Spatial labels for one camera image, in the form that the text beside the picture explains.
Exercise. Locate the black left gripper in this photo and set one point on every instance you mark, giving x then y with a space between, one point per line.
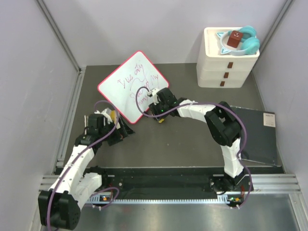
120 134

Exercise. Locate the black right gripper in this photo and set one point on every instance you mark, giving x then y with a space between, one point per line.
154 108

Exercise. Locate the pink framed whiteboard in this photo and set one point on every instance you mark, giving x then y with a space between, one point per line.
122 86

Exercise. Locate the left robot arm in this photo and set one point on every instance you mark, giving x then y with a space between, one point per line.
60 206

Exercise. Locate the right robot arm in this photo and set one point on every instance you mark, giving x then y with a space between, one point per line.
223 125

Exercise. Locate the white three drawer unit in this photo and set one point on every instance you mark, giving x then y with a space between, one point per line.
215 70

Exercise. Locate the brown cube toy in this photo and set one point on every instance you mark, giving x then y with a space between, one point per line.
234 39

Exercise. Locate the teal cat ear headphones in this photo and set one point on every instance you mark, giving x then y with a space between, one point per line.
246 35

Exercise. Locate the black book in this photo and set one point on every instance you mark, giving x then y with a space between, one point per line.
261 136

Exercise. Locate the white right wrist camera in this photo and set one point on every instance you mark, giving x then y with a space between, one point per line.
153 93

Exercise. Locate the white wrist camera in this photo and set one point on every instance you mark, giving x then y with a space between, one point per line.
106 113
153 93

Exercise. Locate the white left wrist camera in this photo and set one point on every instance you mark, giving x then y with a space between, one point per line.
106 113

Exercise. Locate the black mounting base plate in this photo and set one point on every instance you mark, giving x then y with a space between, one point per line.
160 179

